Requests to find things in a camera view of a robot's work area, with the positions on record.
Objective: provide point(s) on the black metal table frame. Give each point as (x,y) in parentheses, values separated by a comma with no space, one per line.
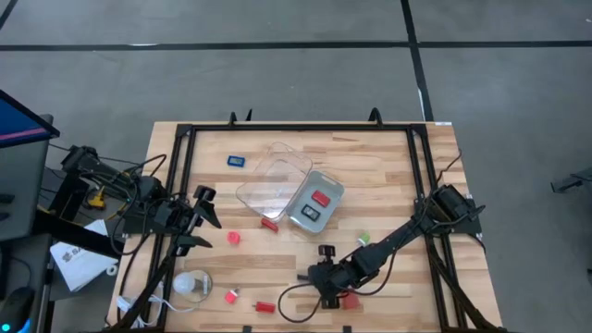
(300,127)

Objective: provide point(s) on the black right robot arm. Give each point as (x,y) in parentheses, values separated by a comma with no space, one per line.
(407,231)

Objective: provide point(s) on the red rectangular box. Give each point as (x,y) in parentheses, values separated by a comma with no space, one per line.
(351,301)

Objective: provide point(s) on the red block with black pin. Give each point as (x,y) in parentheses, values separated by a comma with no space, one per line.
(265,306)

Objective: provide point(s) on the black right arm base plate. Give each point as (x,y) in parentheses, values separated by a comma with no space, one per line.
(462,224)

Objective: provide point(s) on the red and white small item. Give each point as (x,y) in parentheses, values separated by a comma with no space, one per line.
(231,296)

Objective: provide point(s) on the clear plastic container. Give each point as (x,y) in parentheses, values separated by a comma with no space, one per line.
(273,185)

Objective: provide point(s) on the grey desk cabinet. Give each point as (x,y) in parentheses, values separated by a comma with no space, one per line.
(23,185)

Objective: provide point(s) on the white light bulb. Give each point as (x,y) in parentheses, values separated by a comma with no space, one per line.
(183,283)

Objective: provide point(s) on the blue screen monitor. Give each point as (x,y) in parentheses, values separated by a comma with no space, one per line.
(20,122)

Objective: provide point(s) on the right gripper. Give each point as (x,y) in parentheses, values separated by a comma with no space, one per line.
(335,277)

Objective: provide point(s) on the red eraser block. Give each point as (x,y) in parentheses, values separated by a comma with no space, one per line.
(320,198)

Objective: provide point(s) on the grey chair base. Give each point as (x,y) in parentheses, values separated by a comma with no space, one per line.
(571,181)

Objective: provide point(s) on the black box stand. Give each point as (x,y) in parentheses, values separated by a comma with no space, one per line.
(65,199)

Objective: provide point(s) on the black diagonal beam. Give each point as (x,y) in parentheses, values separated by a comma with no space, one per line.
(78,235)

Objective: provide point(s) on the small black digital device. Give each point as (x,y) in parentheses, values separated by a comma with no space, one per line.
(310,213)

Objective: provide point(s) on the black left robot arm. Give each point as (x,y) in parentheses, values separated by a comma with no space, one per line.
(120,185)

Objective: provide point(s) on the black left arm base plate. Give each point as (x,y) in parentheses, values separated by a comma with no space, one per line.
(139,226)

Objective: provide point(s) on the small red cube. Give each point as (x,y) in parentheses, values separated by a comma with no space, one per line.
(233,237)

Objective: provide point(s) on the yellow connector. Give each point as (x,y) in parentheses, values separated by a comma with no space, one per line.
(97,199)

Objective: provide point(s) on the green and white small item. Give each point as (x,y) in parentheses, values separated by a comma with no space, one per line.
(364,239)

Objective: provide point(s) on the white printed paper bag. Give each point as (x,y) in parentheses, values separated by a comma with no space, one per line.
(81,261)

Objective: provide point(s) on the grey translucent plastic container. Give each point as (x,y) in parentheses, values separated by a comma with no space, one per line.
(324,217)

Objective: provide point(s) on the small blue digital device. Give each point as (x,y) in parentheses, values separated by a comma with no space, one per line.
(236,161)

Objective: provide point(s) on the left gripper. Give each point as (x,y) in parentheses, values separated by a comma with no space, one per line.
(182,217)

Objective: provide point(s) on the clear round disc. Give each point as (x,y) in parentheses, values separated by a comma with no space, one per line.
(203,286)

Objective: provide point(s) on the small red digital device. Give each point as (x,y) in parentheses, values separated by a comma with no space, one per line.
(269,225)

